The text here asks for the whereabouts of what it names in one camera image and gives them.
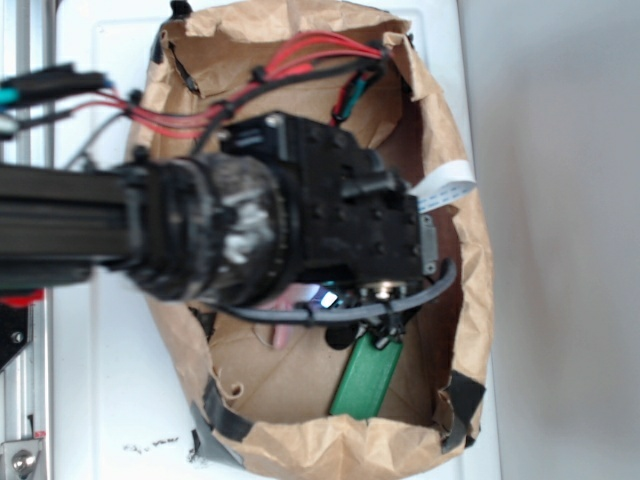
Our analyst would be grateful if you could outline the black metal bracket plate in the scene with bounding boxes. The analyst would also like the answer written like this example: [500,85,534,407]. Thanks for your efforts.
[0,298,35,372]

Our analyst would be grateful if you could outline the silver corner bracket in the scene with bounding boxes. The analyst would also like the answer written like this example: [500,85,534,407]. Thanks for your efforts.
[1,438,47,480]

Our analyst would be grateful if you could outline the green rectangular block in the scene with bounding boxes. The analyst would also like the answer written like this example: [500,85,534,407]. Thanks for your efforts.
[329,333,404,420]

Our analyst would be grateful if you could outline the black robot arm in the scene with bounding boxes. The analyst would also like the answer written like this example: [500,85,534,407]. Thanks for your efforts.
[1,112,457,342]

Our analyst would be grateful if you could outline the aluminium frame rail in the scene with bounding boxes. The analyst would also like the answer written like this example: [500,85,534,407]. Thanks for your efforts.
[1,1,55,479]

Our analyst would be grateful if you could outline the red and black wire bundle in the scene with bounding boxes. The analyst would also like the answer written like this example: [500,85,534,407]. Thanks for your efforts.
[0,30,394,151]

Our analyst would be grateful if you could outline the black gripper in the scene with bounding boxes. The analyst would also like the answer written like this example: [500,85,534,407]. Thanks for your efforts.
[221,112,440,345]

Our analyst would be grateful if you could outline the pink plush bunny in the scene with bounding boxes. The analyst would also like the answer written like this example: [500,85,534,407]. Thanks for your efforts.
[259,283,319,350]

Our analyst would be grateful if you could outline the black curved cable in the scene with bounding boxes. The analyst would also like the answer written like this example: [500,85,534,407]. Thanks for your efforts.
[199,258,458,327]

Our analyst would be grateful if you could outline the white flat ribbon cable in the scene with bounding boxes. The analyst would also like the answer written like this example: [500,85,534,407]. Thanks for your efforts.
[408,160,476,215]

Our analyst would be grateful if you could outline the brown paper lined box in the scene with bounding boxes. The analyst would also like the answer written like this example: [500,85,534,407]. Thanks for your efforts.
[143,1,494,479]

